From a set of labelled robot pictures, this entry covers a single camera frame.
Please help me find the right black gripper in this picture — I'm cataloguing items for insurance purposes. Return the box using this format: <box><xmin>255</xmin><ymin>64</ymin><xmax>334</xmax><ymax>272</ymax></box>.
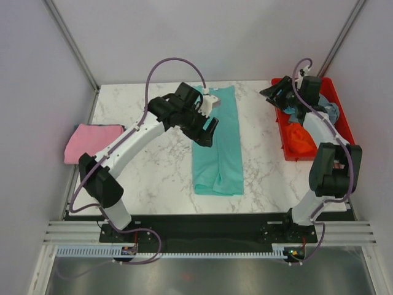
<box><xmin>259</xmin><ymin>76</ymin><xmax>302</xmax><ymax>112</ymax></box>

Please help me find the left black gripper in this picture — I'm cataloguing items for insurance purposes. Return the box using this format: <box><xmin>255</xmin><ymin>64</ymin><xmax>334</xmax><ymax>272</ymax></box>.
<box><xmin>179</xmin><ymin>106</ymin><xmax>219</xmax><ymax>149</ymax></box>

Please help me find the teal t shirt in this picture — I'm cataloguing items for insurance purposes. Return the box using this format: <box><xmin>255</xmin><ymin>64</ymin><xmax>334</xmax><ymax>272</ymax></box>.
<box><xmin>192</xmin><ymin>85</ymin><xmax>244</xmax><ymax>196</ymax></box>

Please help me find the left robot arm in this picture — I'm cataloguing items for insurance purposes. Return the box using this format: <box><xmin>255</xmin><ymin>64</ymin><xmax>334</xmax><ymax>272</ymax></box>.
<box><xmin>79</xmin><ymin>82</ymin><xmax>220</xmax><ymax>242</ymax></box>

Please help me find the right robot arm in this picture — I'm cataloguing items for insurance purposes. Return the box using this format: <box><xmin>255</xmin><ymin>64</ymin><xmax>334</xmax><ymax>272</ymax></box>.
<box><xmin>260</xmin><ymin>76</ymin><xmax>362</xmax><ymax>242</ymax></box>

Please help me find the red plastic bin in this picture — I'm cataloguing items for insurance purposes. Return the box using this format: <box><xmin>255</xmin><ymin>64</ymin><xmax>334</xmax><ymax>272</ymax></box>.
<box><xmin>275</xmin><ymin>77</ymin><xmax>355</xmax><ymax>162</ymax></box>

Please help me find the orange t shirt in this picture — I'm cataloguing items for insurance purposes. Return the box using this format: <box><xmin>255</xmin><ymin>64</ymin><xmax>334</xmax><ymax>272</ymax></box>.
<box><xmin>284</xmin><ymin>123</ymin><xmax>317</xmax><ymax>154</ymax></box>

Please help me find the grey t shirt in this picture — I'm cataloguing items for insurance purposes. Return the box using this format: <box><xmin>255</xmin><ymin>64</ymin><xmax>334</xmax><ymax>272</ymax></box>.
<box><xmin>284</xmin><ymin>93</ymin><xmax>340</xmax><ymax>125</ymax></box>

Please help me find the pink folded t shirt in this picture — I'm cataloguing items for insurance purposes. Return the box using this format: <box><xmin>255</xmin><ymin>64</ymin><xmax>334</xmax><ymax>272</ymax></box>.
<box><xmin>64</xmin><ymin>124</ymin><xmax>125</xmax><ymax>165</ymax></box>

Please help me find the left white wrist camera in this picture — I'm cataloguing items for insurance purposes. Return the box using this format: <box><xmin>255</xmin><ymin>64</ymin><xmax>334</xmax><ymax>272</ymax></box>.
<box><xmin>198</xmin><ymin>88</ymin><xmax>220</xmax><ymax>117</ymax></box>

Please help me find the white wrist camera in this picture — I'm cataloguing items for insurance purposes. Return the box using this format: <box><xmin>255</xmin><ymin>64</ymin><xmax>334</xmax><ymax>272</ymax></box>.
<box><xmin>198</xmin><ymin>88</ymin><xmax>220</xmax><ymax>117</ymax></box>
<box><xmin>298</xmin><ymin>65</ymin><xmax>311</xmax><ymax>80</ymax></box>

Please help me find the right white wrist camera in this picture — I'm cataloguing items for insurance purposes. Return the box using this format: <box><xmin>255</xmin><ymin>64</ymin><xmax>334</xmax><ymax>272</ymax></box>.
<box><xmin>298</xmin><ymin>65</ymin><xmax>311</xmax><ymax>80</ymax></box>

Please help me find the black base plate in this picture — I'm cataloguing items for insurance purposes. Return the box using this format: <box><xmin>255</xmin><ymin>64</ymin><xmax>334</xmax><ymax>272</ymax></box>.
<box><xmin>99</xmin><ymin>213</ymin><xmax>317</xmax><ymax>246</ymax></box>

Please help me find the right corner metal post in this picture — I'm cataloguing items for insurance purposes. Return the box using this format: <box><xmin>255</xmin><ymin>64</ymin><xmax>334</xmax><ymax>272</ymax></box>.
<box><xmin>317</xmin><ymin>0</ymin><xmax>368</xmax><ymax>77</ymax></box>

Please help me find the corner metal post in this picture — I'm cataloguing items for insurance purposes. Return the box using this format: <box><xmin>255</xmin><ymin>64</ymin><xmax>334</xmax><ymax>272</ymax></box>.
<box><xmin>42</xmin><ymin>0</ymin><xmax>100</xmax><ymax>93</ymax></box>
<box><xmin>317</xmin><ymin>0</ymin><xmax>368</xmax><ymax>77</ymax></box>

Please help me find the right white cable duct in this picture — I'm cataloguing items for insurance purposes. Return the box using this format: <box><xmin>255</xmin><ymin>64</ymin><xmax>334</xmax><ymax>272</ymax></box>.
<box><xmin>272</xmin><ymin>244</ymin><xmax>306</xmax><ymax>260</ymax></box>

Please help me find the white cable duct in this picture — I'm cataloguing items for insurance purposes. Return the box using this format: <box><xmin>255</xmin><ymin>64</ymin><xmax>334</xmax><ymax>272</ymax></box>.
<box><xmin>56</xmin><ymin>245</ymin><xmax>138</xmax><ymax>258</ymax></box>
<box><xmin>272</xmin><ymin>244</ymin><xmax>306</xmax><ymax>260</ymax></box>

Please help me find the left white cable duct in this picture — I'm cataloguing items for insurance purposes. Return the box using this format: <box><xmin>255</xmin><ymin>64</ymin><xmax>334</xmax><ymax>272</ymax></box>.
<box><xmin>56</xmin><ymin>245</ymin><xmax>138</xmax><ymax>258</ymax></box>

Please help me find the aluminium rail frame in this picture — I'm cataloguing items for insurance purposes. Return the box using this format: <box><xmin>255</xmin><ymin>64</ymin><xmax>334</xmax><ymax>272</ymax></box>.
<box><xmin>44</xmin><ymin>221</ymin><xmax>376</xmax><ymax>246</ymax></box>

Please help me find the left corner metal post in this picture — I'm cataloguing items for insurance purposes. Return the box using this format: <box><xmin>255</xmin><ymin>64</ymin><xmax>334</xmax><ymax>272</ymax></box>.
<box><xmin>42</xmin><ymin>0</ymin><xmax>100</xmax><ymax>93</ymax></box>

